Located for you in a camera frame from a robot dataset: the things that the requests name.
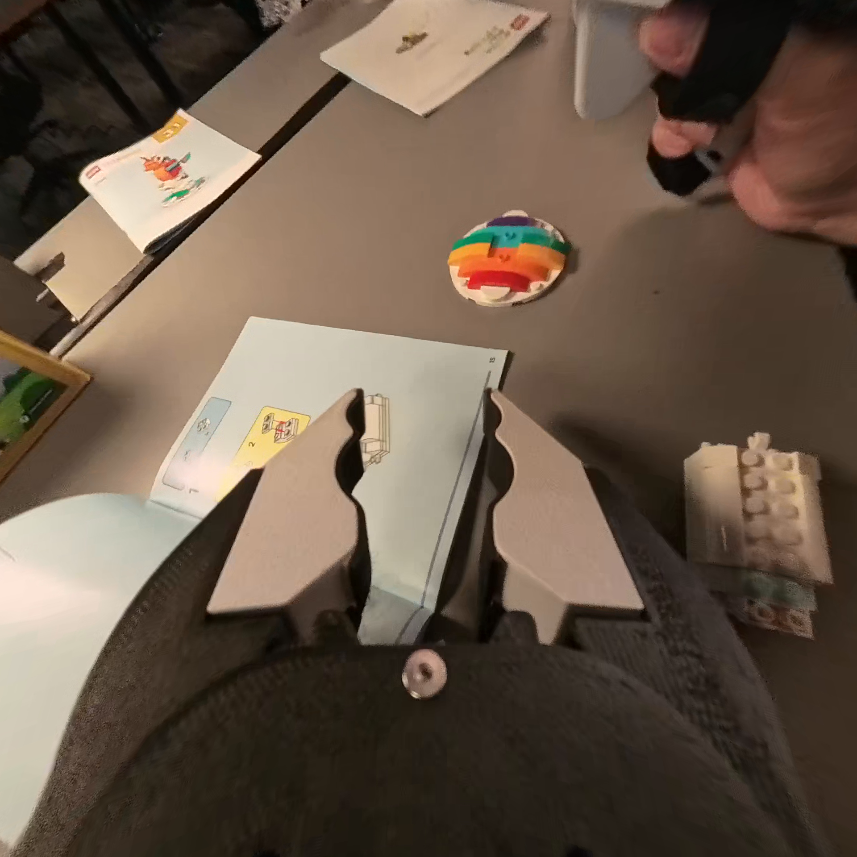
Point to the open light blue instruction booklet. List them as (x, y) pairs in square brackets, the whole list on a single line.
[(402, 375)]

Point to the white plastic bin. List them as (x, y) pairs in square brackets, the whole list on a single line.
[(609, 60)]

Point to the white instruction booklet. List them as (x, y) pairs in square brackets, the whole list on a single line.
[(428, 53)]

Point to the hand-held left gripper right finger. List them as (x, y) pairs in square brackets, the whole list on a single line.
[(562, 529)]

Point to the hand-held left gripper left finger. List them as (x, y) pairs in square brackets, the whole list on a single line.
[(294, 522)]

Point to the yellow lego box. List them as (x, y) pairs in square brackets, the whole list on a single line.
[(27, 402)]

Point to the white lego build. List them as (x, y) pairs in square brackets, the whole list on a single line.
[(770, 509)]

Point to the person's right hand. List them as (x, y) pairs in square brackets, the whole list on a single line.
[(803, 147)]

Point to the round rainbow lego build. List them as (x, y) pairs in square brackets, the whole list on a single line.
[(509, 258)]

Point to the instruction booklet with orange figure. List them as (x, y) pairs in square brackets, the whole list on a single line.
[(167, 181)]

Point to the small multicolour lego stack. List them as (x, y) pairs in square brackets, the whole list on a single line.
[(776, 609)]

